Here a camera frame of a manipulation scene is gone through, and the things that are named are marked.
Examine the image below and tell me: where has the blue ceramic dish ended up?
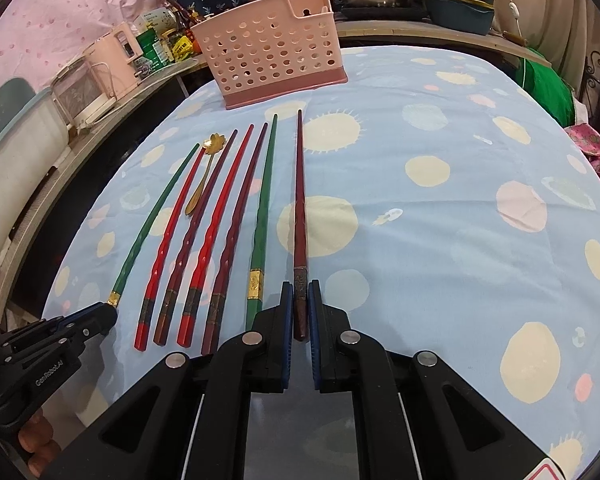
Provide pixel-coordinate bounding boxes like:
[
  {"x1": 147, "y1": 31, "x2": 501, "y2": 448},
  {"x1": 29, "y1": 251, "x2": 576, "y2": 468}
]
[{"x1": 420, "y1": 0, "x2": 496, "y2": 36}]

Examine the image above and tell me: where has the beige curtain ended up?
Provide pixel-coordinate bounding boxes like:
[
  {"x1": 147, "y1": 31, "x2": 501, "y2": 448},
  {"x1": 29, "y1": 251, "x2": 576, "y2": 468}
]
[{"x1": 480, "y1": 0, "x2": 600, "y2": 91}]

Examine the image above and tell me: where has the pink floral cloth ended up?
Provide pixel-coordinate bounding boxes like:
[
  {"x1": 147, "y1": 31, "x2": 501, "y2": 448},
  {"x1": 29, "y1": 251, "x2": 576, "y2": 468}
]
[{"x1": 562, "y1": 122, "x2": 600, "y2": 211}]

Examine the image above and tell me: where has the white cord switch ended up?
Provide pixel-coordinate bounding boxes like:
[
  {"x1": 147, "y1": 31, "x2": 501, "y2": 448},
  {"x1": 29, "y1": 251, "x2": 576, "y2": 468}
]
[{"x1": 492, "y1": 0, "x2": 527, "y2": 88}]

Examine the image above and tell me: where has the green chopstick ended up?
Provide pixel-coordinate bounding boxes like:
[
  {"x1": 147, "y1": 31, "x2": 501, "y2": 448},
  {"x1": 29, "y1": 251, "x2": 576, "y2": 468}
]
[
  {"x1": 109, "y1": 143, "x2": 201, "y2": 308},
  {"x1": 245, "y1": 113, "x2": 279, "y2": 333}
]

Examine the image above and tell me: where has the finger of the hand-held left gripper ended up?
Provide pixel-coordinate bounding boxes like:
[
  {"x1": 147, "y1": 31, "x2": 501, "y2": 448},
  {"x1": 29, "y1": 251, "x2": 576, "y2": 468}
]
[
  {"x1": 60, "y1": 301, "x2": 112, "y2": 319},
  {"x1": 49, "y1": 305, "x2": 119, "y2": 357}
]

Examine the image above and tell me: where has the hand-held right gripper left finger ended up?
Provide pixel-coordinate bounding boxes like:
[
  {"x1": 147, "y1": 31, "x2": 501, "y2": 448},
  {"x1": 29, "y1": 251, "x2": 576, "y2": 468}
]
[{"x1": 82, "y1": 282, "x2": 294, "y2": 480}]

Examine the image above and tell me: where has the blue printed tablecloth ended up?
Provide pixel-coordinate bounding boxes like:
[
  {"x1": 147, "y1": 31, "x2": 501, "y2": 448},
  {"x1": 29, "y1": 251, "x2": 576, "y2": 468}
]
[{"x1": 42, "y1": 45, "x2": 600, "y2": 480}]

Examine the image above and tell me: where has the teal plastic basin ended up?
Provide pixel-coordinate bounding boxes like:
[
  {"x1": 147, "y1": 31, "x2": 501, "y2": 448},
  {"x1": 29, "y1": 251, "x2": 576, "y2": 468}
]
[{"x1": 0, "y1": 77, "x2": 38, "y2": 158}]

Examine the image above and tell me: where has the white glass-top appliance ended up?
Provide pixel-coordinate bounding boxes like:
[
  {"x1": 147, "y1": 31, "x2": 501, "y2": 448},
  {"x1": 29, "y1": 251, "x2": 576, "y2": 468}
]
[{"x1": 50, "y1": 42, "x2": 122, "y2": 132}]

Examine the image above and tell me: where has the person's left hand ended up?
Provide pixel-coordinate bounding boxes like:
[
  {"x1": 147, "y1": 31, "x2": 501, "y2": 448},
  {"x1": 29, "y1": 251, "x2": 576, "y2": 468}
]
[{"x1": 17, "y1": 405, "x2": 63, "y2": 478}]

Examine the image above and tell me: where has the pink perforated utensil basket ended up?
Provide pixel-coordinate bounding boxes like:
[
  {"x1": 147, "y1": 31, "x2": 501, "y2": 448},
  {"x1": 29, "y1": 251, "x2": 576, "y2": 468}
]
[{"x1": 192, "y1": 0, "x2": 349, "y2": 110}]

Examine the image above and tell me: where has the gold flower spoon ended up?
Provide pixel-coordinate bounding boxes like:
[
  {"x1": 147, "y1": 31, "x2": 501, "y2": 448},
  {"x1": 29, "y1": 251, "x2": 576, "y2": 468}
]
[{"x1": 185, "y1": 133, "x2": 224, "y2": 217}]

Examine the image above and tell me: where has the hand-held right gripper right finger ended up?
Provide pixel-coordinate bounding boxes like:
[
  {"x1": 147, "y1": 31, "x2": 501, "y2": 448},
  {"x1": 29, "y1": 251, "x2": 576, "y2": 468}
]
[{"x1": 307, "y1": 280, "x2": 548, "y2": 480}]

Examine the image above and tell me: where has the green cloth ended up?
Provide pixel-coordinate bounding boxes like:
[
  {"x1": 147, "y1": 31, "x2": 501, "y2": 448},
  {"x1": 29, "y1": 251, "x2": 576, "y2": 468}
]
[{"x1": 517, "y1": 47, "x2": 577, "y2": 128}]

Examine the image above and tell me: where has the pink dotted curtain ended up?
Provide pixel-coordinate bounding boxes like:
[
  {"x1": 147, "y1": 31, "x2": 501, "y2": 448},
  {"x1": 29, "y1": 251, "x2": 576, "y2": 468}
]
[{"x1": 0, "y1": 0, "x2": 181, "y2": 111}]

